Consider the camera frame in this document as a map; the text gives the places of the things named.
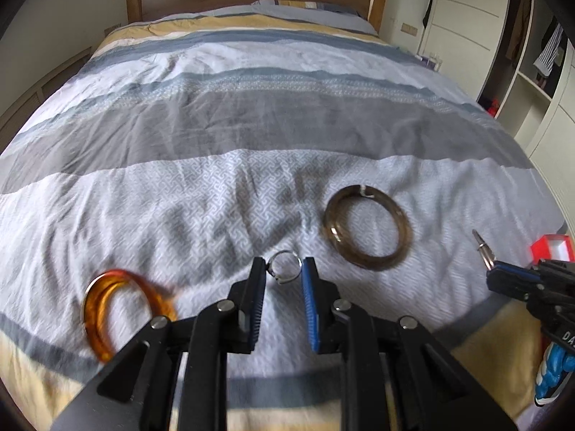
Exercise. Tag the red cardboard box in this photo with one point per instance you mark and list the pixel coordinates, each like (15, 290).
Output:
(539, 249)

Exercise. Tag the white wardrobe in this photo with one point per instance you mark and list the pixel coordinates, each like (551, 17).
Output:
(471, 18)

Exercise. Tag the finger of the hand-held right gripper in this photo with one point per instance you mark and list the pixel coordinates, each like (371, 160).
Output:
(507, 287)
(514, 271)

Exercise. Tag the amber bangle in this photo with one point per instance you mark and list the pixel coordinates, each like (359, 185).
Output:
(94, 336)

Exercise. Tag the grey pillow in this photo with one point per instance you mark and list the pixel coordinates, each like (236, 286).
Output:
(287, 6)

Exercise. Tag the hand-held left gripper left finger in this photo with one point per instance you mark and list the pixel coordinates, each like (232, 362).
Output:
(258, 305)

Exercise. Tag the small bottles on nightstand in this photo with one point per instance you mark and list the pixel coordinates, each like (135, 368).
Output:
(431, 62)

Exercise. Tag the dark brown bangle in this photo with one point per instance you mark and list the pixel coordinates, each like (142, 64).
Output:
(373, 262)

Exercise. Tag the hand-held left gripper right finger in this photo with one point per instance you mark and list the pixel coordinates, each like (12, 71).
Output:
(311, 309)

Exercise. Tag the striped duvet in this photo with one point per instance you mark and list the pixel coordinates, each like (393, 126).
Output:
(224, 143)

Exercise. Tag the brown hanging garment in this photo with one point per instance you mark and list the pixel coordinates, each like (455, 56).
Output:
(516, 27)

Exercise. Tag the red item in wardrobe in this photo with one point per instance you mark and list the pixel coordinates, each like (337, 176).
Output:
(493, 107)

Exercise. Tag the striped hanging shirt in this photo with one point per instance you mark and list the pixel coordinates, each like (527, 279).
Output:
(549, 49)

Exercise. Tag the wall switch plate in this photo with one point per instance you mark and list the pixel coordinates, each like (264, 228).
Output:
(409, 29)

